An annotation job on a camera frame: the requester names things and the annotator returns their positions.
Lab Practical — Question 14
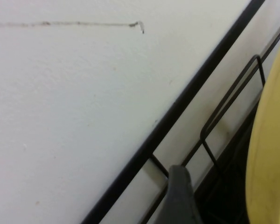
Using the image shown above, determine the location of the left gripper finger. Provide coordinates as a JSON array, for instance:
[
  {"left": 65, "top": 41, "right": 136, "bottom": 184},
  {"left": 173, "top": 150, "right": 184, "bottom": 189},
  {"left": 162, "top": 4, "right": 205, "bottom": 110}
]
[{"left": 157, "top": 164, "right": 203, "bottom": 224}]

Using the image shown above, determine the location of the yellow round plate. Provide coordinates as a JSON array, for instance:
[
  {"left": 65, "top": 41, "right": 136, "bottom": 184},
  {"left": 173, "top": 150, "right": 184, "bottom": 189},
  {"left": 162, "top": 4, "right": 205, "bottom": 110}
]
[{"left": 244, "top": 14, "right": 280, "bottom": 224}]

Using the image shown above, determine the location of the black wire dish rack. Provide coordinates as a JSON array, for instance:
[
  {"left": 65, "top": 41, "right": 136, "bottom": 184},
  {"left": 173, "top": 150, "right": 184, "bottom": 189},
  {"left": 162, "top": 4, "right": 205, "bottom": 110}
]
[{"left": 80, "top": 0, "right": 280, "bottom": 224}]

